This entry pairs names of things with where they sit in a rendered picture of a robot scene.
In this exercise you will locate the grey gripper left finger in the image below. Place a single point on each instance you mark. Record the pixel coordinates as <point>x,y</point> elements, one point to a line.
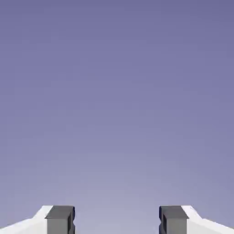
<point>56,221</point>

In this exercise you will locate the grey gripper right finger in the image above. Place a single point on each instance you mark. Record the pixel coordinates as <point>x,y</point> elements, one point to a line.
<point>175,221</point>

